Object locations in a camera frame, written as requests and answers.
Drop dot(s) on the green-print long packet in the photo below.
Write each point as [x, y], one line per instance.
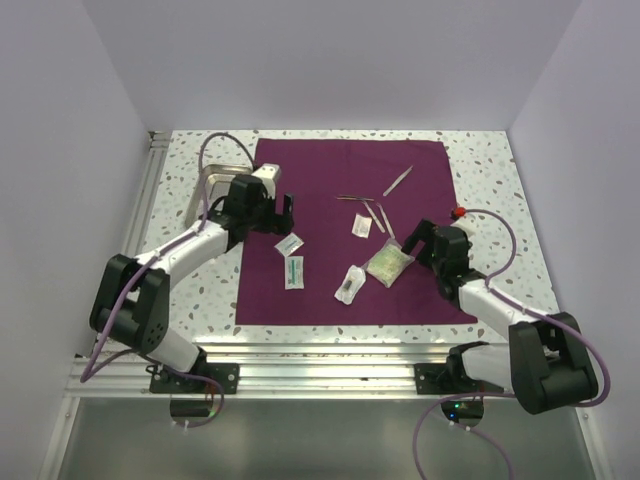
[294, 272]

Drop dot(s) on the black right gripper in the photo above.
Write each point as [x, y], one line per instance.
[424, 231]

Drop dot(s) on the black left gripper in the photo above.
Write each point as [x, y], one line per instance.
[274, 223]

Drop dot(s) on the straight steel tweezers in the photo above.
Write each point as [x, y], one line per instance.
[397, 181]

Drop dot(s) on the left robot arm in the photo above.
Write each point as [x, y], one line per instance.
[132, 305]

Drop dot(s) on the purple cloth mat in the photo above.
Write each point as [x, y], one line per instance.
[314, 172]

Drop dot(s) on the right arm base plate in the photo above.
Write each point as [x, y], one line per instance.
[435, 379]

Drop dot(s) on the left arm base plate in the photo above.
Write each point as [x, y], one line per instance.
[207, 378]

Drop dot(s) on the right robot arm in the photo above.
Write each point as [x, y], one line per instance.
[546, 362]

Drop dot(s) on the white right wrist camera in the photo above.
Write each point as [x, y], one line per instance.
[463, 220]

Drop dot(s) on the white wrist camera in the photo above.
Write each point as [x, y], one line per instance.
[269, 174]
[463, 220]

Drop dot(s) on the curved steel tweezers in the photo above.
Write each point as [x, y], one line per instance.
[374, 217]
[386, 221]

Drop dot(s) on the green-print glove bag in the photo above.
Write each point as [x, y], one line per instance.
[388, 263]

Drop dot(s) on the clear pouch with black item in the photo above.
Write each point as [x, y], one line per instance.
[353, 281]

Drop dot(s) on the white square blue-text sachet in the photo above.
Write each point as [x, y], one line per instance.
[288, 245]

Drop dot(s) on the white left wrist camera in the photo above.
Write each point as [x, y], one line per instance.
[269, 174]

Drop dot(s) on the stainless steel tray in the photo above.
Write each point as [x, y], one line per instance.
[215, 183]

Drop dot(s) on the small white packet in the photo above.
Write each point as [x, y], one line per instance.
[361, 226]

